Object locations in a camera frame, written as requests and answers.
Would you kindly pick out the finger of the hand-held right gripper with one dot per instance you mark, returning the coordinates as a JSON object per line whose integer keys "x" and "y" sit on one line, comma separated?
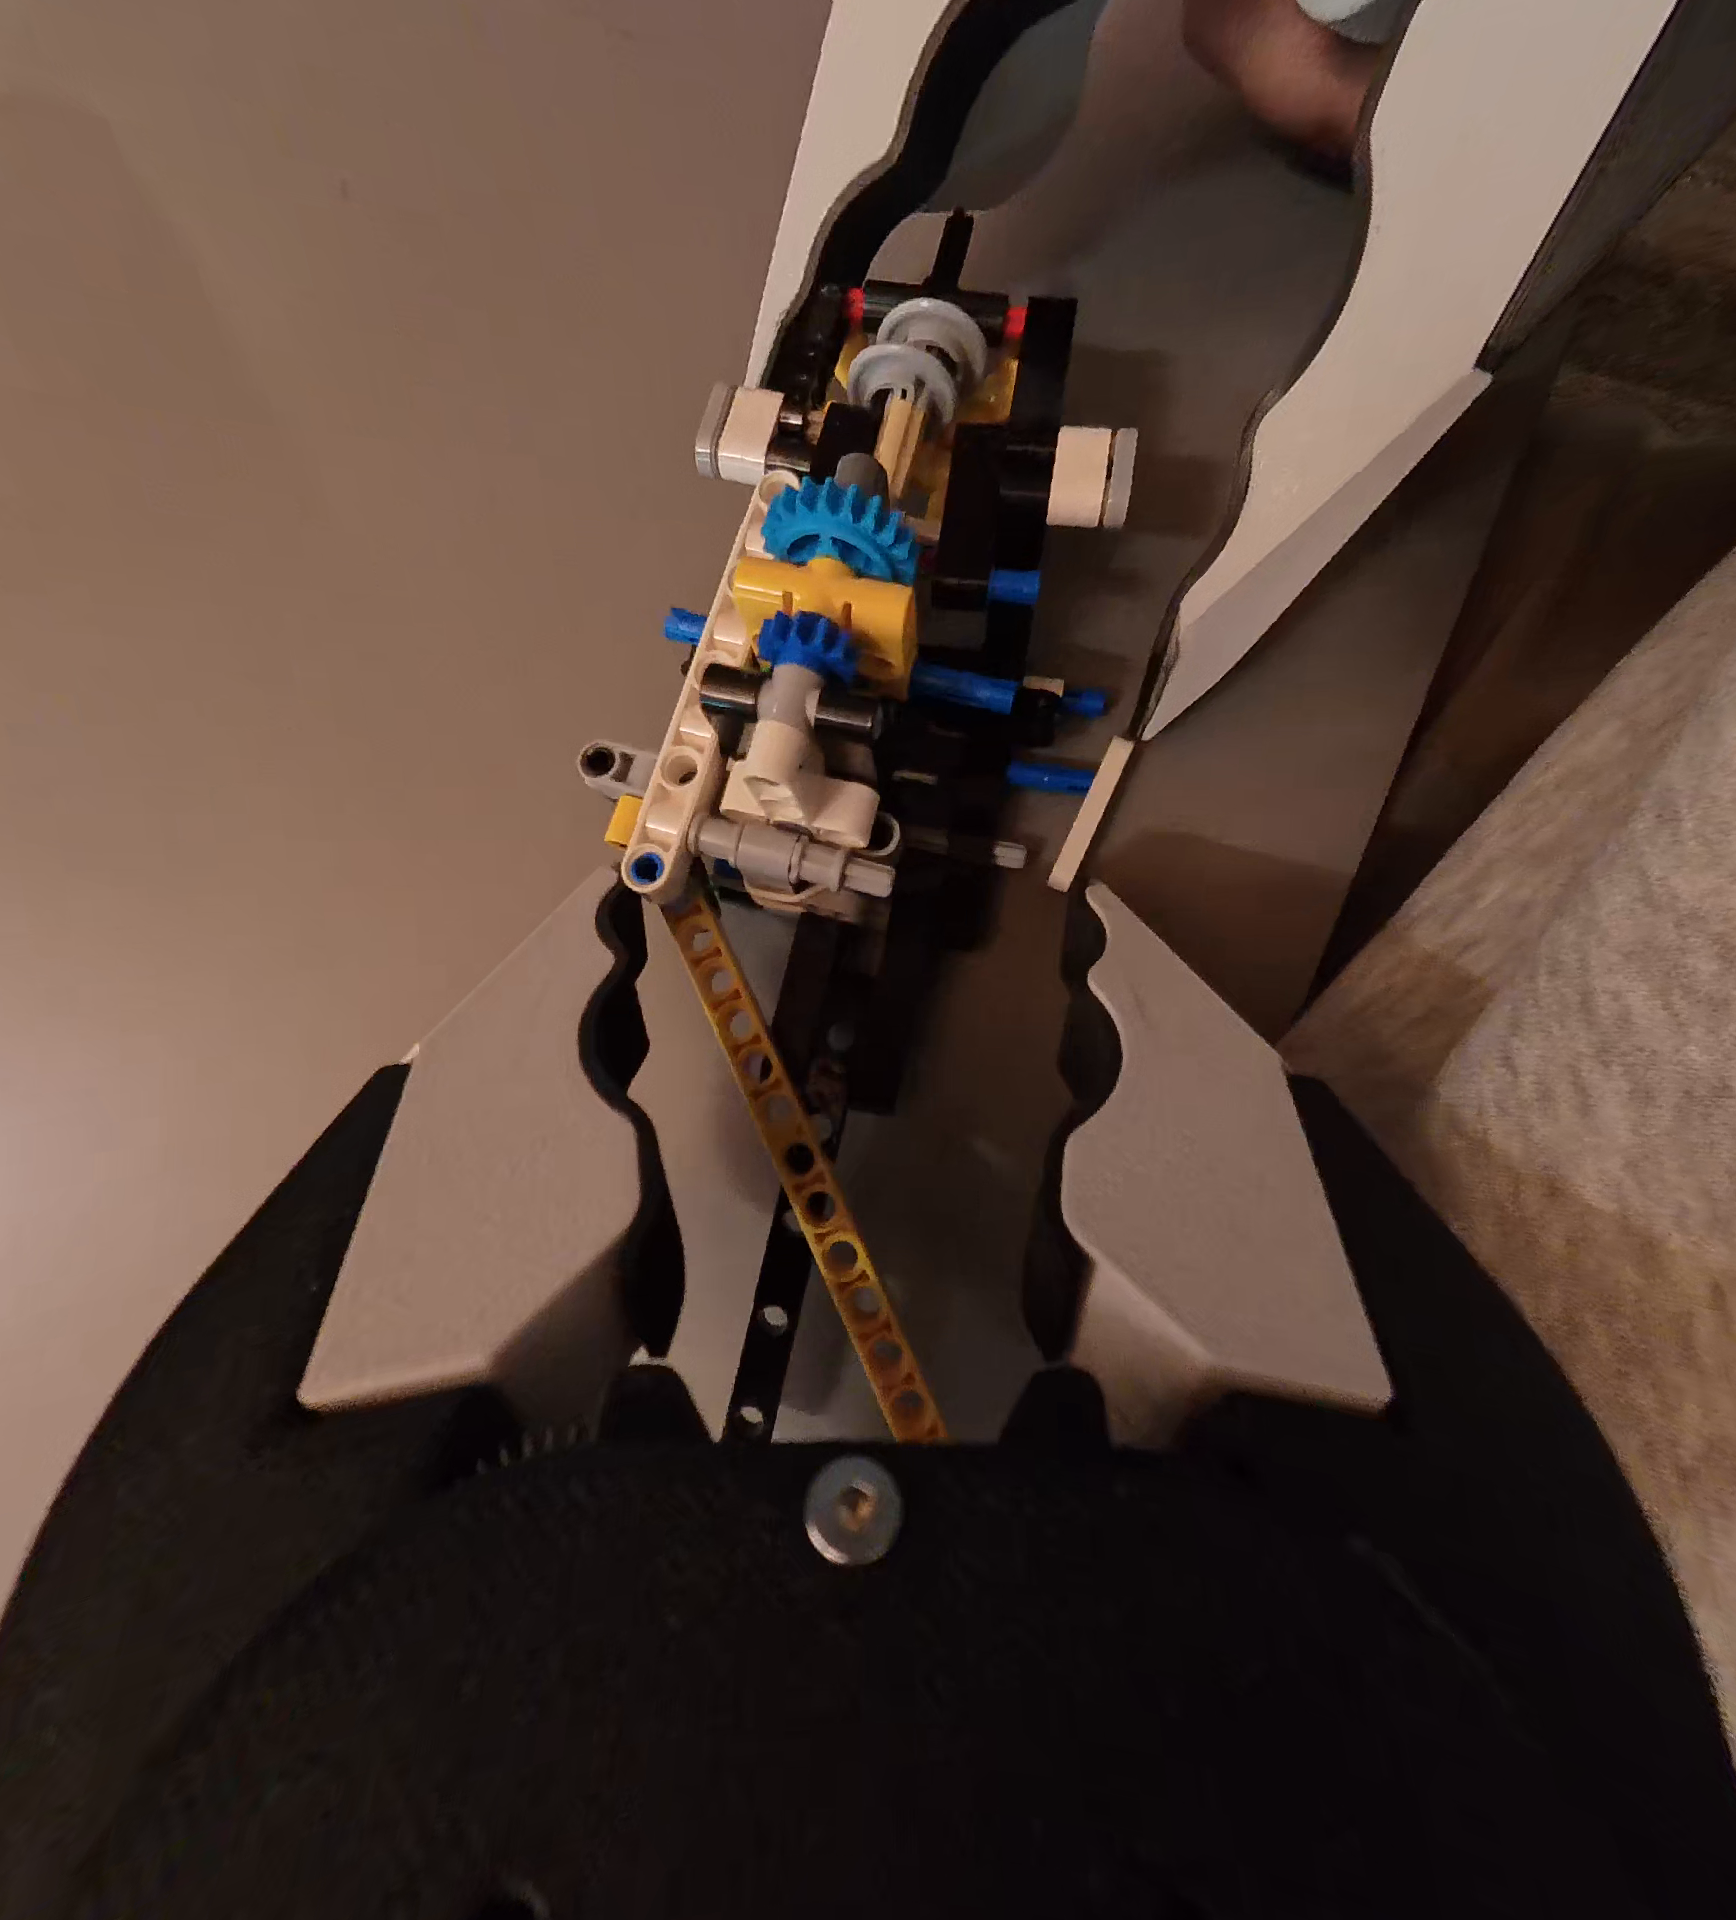
{"x": 1484, "y": 181}
{"x": 844, "y": 120}

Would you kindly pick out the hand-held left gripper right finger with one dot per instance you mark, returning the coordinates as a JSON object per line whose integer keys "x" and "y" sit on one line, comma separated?
{"x": 1198, "y": 1198}

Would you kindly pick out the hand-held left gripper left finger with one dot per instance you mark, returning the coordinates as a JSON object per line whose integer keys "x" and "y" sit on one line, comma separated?
{"x": 494, "y": 1198}

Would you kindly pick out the small white lego beam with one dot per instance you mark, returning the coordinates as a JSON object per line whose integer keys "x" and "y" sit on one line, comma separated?
{"x": 1089, "y": 817}

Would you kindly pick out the lego vehicle chassis assembly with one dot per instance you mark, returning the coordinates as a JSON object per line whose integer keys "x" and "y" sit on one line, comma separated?
{"x": 838, "y": 600}

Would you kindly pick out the person's right hand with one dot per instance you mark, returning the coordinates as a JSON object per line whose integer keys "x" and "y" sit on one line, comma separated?
{"x": 1258, "y": 61}

